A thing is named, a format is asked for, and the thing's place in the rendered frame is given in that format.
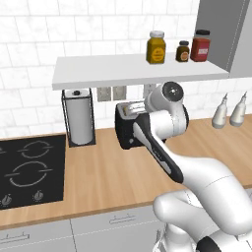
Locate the black toaster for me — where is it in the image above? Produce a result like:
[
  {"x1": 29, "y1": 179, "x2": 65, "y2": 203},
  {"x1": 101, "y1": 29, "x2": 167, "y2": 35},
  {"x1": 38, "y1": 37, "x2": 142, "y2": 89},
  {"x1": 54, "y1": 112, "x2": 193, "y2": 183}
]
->
[{"x1": 114, "y1": 101, "x2": 167, "y2": 152}]

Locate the white paper towel roll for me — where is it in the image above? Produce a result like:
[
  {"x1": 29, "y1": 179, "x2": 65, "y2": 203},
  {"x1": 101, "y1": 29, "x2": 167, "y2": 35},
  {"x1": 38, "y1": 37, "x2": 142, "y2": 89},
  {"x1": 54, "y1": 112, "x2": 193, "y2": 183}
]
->
[{"x1": 65, "y1": 89, "x2": 95, "y2": 146}]

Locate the black paper towel holder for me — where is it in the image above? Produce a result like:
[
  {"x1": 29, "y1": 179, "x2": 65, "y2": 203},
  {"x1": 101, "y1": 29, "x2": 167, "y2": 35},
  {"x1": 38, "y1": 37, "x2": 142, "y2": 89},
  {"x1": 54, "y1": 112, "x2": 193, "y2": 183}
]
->
[{"x1": 61, "y1": 88, "x2": 97, "y2": 149}]

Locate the yellow jar with white lid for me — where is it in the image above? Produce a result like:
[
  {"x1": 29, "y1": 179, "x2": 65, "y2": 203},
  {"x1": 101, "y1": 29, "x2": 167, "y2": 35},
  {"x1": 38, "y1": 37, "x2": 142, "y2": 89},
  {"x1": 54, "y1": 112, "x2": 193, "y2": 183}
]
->
[{"x1": 146, "y1": 30, "x2": 167, "y2": 65}]

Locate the small dark brown jar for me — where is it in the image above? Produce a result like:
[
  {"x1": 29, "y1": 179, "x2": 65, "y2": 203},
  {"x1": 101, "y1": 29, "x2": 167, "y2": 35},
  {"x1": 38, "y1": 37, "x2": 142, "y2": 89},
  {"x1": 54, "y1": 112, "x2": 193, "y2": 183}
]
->
[{"x1": 175, "y1": 40, "x2": 191, "y2": 63}]

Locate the white squeeze bottle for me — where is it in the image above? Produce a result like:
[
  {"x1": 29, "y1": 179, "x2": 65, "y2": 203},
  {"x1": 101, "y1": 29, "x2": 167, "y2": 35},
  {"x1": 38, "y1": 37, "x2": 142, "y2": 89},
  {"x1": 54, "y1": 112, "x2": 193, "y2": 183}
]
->
[
  {"x1": 228, "y1": 91, "x2": 248, "y2": 128},
  {"x1": 211, "y1": 93, "x2": 229, "y2": 130}
]

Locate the grey drawer front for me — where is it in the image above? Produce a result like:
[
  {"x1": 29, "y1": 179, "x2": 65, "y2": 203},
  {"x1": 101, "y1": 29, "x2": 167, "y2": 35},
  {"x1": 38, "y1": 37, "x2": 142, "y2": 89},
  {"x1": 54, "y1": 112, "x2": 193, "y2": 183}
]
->
[
  {"x1": 70, "y1": 204, "x2": 169, "y2": 252},
  {"x1": 0, "y1": 219, "x2": 75, "y2": 252}
]

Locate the black hob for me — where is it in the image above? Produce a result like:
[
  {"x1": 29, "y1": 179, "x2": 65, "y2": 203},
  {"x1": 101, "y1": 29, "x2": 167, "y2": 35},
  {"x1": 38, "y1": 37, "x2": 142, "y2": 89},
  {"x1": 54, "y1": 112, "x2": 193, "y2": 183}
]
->
[{"x1": 0, "y1": 134, "x2": 67, "y2": 212}]

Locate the red jar with black lid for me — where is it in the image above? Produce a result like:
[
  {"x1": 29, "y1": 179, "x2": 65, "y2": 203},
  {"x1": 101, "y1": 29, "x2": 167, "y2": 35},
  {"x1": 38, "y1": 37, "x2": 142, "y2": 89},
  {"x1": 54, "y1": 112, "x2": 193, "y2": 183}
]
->
[{"x1": 190, "y1": 29, "x2": 212, "y2": 63}]

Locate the grey hob knob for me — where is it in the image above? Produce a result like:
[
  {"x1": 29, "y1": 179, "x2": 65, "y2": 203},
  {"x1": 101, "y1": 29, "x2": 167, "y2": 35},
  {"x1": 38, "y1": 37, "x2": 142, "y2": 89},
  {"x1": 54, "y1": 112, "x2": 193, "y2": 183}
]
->
[
  {"x1": 32, "y1": 190, "x2": 45, "y2": 203},
  {"x1": 1, "y1": 193, "x2": 14, "y2": 208}
]

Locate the grey wall socket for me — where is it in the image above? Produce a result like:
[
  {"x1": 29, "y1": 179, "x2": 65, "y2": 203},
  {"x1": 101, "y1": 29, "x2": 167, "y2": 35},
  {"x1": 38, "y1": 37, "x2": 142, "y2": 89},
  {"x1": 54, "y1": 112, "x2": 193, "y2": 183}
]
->
[
  {"x1": 112, "y1": 86, "x2": 128, "y2": 101},
  {"x1": 96, "y1": 87, "x2": 112, "y2": 102},
  {"x1": 143, "y1": 83, "x2": 158, "y2": 98}
]

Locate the white wall shelf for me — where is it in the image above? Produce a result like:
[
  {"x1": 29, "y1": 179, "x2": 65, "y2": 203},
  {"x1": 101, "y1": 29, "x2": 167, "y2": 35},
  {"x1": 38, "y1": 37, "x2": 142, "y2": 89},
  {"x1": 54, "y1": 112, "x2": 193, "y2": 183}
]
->
[{"x1": 51, "y1": 52, "x2": 230, "y2": 92}]

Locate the grey drawer handle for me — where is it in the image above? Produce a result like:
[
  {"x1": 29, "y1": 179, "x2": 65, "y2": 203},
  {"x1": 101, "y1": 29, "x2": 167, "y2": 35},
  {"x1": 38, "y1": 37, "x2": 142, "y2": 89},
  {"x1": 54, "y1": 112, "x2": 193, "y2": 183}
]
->
[
  {"x1": 108, "y1": 214, "x2": 137, "y2": 225},
  {"x1": 0, "y1": 231, "x2": 31, "y2": 244}
]

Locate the grey wall cupboard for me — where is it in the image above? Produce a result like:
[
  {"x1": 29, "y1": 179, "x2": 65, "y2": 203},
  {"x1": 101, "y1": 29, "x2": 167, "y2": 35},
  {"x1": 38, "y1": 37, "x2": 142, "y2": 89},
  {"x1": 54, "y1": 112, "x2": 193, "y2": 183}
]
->
[{"x1": 194, "y1": 0, "x2": 252, "y2": 80}]

